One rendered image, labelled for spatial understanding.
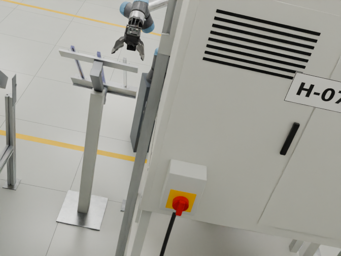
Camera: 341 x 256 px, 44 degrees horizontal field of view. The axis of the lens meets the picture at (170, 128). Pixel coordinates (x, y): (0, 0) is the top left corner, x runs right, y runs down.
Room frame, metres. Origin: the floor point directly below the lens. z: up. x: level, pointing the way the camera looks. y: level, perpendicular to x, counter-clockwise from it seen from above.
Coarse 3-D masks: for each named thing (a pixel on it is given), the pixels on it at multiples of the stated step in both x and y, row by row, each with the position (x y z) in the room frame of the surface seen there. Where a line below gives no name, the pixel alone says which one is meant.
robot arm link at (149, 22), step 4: (148, 16) 2.01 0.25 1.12; (148, 20) 2.02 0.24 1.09; (152, 20) 2.05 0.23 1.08; (144, 24) 2.01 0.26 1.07; (148, 24) 2.02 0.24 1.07; (152, 24) 2.04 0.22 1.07; (144, 28) 2.03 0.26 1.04; (148, 28) 2.03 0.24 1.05; (152, 28) 2.05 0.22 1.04; (144, 32) 2.05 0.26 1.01; (148, 32) 2.04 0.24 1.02
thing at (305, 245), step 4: (304, 244) 1.75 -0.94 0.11; (308, 244) 1.72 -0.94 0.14; (312, 244) 1.71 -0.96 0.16; (316, 244) 1.71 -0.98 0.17; (320, 244) 1.71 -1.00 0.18; (300, 248) 1.76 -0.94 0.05; (304, 248) 1.72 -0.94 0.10; (308, 248) 1.70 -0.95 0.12; (312, 248) 1.71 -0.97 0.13; (316, 248) 1.71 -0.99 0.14; (300, 252) 1.74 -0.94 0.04; (304, 252) 1.71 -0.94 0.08; (308, 252) 1.71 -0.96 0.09; (312, 252) 1.71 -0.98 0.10; (316, 252) 1.79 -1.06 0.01
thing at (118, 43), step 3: (123, 39) 1.82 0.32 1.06; (117, 42) 1.78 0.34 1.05; (120, 42) 1.80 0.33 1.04; (123, 42) 1.82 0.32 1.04; (114, 45) 1.77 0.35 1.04; (117, 45) 1.79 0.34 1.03; (120, 45) 1.80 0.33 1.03; (123, 45) 1.81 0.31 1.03; (114, 48) 1.77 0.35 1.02; (117, 48) 1.78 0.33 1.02; (114, 51) 1.76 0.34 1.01
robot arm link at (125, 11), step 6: (150, 0) 2.22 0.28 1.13; (156, 0) 2.24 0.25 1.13; (162, 0) 2.27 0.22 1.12; (120, 6) 2.14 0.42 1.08; (126, 6) 2.12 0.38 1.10; (150, 6) 2.20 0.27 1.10; (156, 6) 2.23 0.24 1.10; (162, 6) 2.27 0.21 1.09; (120, 12) 2.13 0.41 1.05; (126, 12) 2.10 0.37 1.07
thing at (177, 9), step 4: (180, 0) 1.22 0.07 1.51; (176, 4) 1.22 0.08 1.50; (180, 4) 1.22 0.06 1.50; (176, 8) 1.22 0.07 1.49; (180, 8) 1.22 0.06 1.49; (176, 12) 1.22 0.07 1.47; (176, 16) 1.22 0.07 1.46; (176, 20) 1.22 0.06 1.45; (172, 24) 1.22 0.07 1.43; (176, 24) 1.22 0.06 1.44; (172, 28) 1.22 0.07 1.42; (176, 28) 1.22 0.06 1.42; (172, 32) 1.22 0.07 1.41; (172, 36) 1.22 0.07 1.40; (144, 112) 1.76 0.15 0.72; (140, 132) 1.76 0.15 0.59; (124, 200) 1.82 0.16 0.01; (124, 204) 1.79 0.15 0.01; (124, 208) 1.75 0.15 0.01
